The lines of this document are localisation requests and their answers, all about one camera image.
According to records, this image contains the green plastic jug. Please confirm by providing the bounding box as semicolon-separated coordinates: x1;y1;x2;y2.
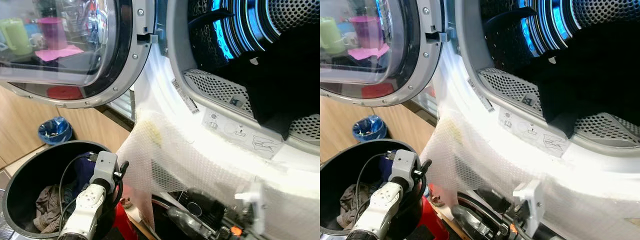
320;16;346;55
0;18;34;56

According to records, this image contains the pink plastic jug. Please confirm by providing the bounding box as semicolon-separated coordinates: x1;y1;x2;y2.
349;15;384;50
37;17;69;51

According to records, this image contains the white bubble wrap sheet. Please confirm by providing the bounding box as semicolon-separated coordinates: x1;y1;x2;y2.
420;107;640;240
116;109;321;240

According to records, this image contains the white instruction sticker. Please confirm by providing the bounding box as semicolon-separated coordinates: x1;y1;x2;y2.
497;106;572;158
201;106;282;160

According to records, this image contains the red plastic object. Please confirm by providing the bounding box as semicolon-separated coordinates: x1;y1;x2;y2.
418;194;452;240
111;202;139;240

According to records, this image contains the pink cloth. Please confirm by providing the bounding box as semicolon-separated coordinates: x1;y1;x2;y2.
347;43;390;61
34;44;85;63

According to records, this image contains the black round laundry bucket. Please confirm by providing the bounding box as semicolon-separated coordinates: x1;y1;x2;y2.
2;140;127;239
320;139;432;237

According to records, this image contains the grey brown garment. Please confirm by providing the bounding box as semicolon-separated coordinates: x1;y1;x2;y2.
33;184;77;234
337;182;372;230

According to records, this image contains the dark blue garment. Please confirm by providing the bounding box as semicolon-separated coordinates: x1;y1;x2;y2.
377;152;397;184
74;152;99;187

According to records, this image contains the small bin with blue bag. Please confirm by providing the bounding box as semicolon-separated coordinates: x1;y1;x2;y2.
38;116;75;146
352;115;387;144

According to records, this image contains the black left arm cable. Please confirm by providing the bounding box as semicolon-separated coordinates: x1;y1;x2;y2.
58;152;99;223
355;151;397;221

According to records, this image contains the round glass washer door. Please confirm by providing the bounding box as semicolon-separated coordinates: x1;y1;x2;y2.
320;0;449;107
0;0;159;109

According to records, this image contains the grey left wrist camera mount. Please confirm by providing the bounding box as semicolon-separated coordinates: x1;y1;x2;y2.
388;149;420;194
89;150;120;194

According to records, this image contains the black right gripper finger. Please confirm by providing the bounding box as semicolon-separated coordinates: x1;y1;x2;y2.
167;207;206;240
452;204;491;240

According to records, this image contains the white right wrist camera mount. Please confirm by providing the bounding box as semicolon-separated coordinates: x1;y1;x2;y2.
512;178;546;237
234;180;266;236

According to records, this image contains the black garment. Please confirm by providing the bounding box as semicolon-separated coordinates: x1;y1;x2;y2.
527;25;640;139
215;22;321;141

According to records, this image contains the white barcode label strip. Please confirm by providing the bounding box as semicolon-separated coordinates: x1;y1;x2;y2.
171;78;200;114
467;77;495;113

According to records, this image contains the white front-load washing machine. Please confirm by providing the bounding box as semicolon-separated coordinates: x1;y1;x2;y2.
131;0;321;240
425;0;640;240

